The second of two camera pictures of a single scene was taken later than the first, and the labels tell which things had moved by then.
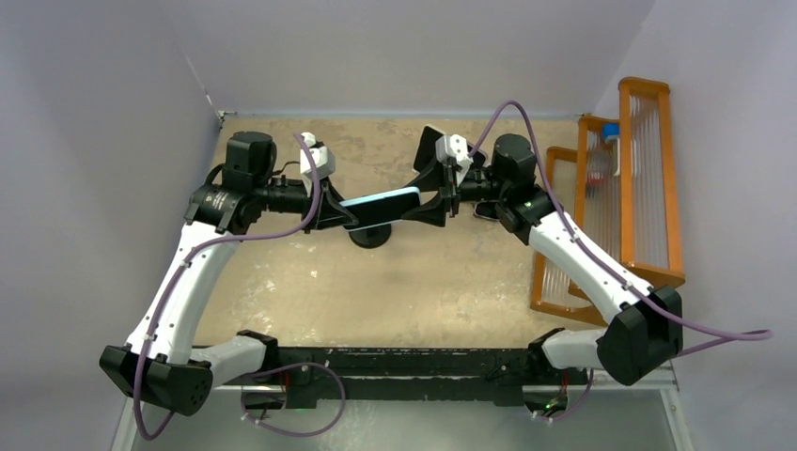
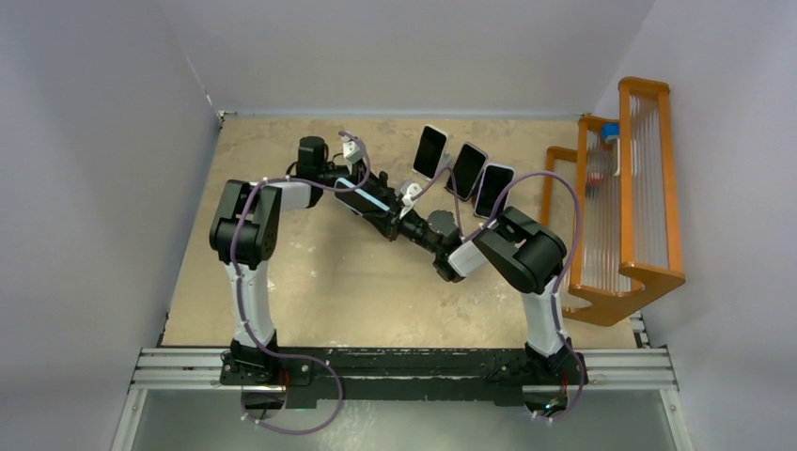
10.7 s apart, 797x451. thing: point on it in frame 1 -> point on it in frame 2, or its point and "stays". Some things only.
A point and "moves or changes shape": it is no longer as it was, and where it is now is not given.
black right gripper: (444, 179) -> (388, 223)
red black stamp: (594, 180) stays
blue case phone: (381, 209) moves or changes shape
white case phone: (426, 148) stays
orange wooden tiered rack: (619, 189) stays
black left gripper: (328, 210) -> (355, 170)
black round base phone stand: (371, 237) -> (382, 182)
